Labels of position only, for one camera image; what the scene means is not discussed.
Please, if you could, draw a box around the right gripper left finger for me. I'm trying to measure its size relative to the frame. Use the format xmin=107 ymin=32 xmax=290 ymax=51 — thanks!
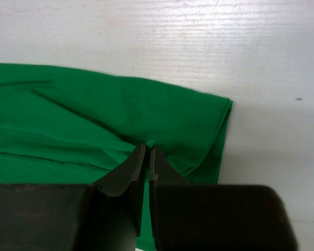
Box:
xmin=0 ymin=144 xmax=147 ymax=250

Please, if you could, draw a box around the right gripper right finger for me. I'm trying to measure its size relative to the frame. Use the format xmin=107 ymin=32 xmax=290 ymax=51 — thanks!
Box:
xmin=149 ymin=147 xmax=298 ymax=250

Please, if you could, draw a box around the green t shirt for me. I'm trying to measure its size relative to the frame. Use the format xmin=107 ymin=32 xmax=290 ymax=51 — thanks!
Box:
xmin=0 ymin=61 xmax=233 ymax=251

